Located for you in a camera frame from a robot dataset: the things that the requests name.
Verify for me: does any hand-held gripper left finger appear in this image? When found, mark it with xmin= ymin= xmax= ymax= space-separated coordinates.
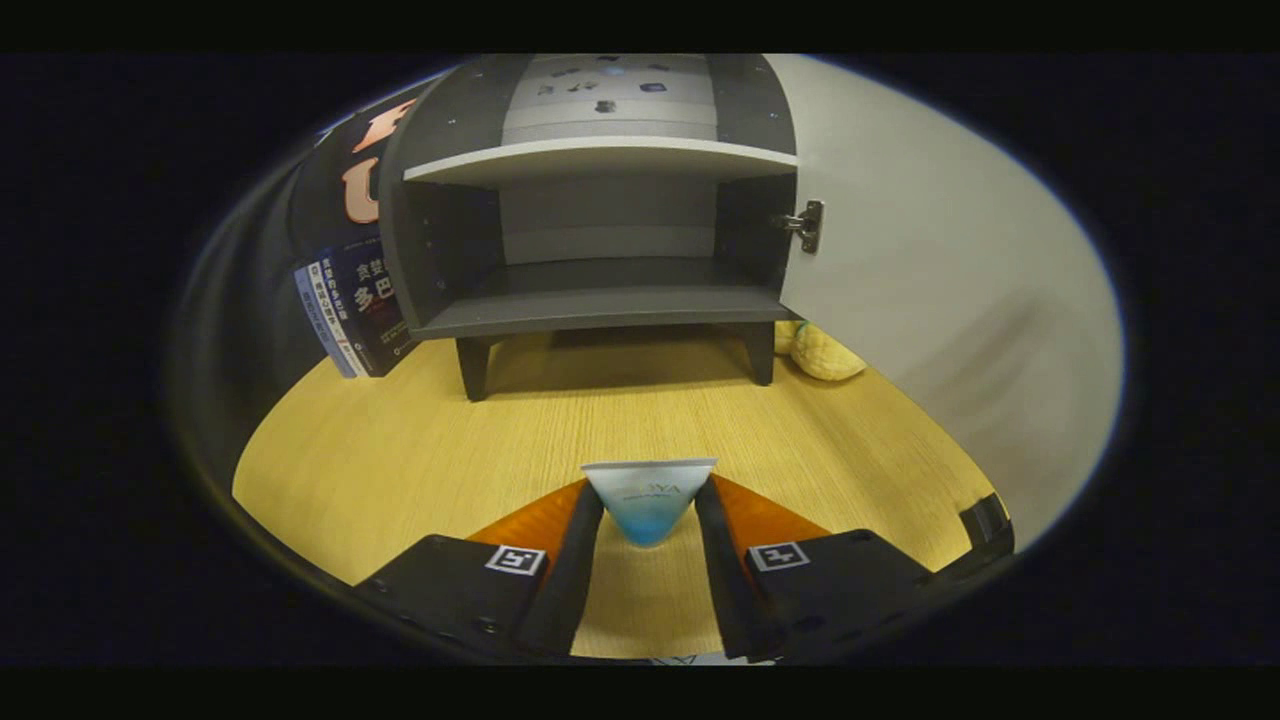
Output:
xmin=355 ymin=478 xmax=606 ymax=661

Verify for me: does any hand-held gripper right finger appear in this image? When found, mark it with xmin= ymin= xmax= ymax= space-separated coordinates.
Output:
xmin=695 ymin=475 xmax=1001 ymax=663

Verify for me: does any metal door hinge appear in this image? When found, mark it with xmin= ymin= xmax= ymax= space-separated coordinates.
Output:
xmin=782 ymin=200 xmax=826 ymax=254

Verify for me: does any dark blue book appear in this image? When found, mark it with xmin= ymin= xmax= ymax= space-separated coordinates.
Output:
xmin=325 ymin=240 xmax=419 ymax=378

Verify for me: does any blue squeeze tube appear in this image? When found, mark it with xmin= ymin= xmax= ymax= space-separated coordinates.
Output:
xmin=582 ymin=458 xmax=719 ymax=547

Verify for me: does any grey cabinet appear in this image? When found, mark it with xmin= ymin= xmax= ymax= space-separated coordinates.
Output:
xmin=378 ymin=54 xmax=801 ymax=403

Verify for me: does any yellow plush toy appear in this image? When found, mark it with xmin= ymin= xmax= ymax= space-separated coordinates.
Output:
xmin=775 ymin=320 xmax=868 ymax=382

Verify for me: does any white and blue book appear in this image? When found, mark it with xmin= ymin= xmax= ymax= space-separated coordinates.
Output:
xmin=293 ymin=258 xmax=363 ymax=379

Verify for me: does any white cabinet door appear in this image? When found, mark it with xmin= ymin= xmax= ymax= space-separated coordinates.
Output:
xmin=765 ymin=54 xmax=1126 ymax=551

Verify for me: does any black backdrop cloth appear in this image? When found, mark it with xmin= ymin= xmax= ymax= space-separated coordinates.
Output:
xmin=175 ymin=75 xmax=421 ymax=481

